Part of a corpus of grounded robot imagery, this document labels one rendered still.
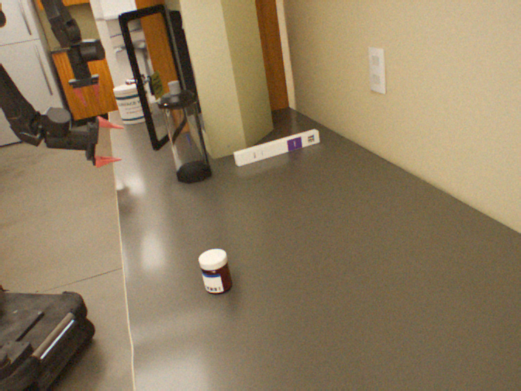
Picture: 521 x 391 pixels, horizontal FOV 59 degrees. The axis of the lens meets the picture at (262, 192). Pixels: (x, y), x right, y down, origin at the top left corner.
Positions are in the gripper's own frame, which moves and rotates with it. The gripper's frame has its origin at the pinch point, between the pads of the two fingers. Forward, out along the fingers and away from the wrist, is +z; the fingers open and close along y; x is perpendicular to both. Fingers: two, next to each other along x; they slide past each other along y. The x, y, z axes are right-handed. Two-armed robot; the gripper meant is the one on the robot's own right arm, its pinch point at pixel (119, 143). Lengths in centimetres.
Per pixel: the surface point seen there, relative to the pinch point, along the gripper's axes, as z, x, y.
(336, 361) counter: 14, -99, -6
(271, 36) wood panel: 55, 21, 40
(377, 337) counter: 21, -99, -4
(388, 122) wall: 60, -45, 21
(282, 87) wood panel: 63, 21, 22
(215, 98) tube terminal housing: 24.2, -11.4, 18.1
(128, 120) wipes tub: 13, 59, -3
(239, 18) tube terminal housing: 29, -7, 41
